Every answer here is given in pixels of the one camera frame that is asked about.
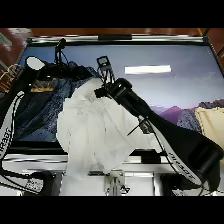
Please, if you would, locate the white shirt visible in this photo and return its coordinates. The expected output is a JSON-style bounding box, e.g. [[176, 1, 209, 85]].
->
[[56, 78, 161, 181]]

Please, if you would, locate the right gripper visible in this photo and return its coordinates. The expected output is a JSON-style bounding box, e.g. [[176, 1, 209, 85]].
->
[[94, 78, 133, 103]]

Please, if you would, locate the beige garment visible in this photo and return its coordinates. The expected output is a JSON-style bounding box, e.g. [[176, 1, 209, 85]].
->
[[194, 106, 224, 151]]

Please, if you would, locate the wooden clothes hanger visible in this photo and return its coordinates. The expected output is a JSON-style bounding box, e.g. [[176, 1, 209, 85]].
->
[[0, 63, 21, 84], [0, 79, 56, 95]]

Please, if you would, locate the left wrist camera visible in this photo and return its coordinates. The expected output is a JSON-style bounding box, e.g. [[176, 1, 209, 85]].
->
[[54, 38, 68, 66]]

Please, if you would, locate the silver frame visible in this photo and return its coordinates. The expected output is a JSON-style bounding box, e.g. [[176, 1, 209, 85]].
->
[[0, 34, 224, 197]]

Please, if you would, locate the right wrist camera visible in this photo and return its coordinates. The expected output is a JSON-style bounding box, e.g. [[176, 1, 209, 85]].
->
[[95, 55, 114, 84]]

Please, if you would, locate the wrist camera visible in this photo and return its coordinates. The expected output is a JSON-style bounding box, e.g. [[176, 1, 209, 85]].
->
[[54, 38, 68, 66], [95, 55, 114, 84]]

